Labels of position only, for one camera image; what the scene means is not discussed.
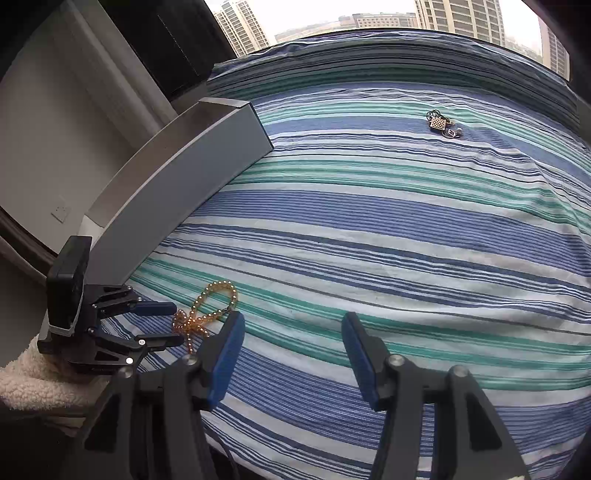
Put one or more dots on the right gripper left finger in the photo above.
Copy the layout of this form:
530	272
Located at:
172	399

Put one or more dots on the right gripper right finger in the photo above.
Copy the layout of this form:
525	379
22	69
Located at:
470	439

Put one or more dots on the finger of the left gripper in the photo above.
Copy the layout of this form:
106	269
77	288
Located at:
107	301
112	352

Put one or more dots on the white fleece left sleeve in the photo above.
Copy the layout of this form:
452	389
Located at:
38	382

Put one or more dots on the white cardboard box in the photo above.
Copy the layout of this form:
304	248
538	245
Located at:
170	176

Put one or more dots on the white curtain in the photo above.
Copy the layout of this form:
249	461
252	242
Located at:
91	46

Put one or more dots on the striped blue green bedsheet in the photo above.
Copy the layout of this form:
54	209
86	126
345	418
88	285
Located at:
471	251

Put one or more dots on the black headboard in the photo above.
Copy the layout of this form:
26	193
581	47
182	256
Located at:
178	41

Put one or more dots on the white wall socket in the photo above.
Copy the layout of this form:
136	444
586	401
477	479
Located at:
60	209

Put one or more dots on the small gold keychain charm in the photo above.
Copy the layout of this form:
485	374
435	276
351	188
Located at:
439	123

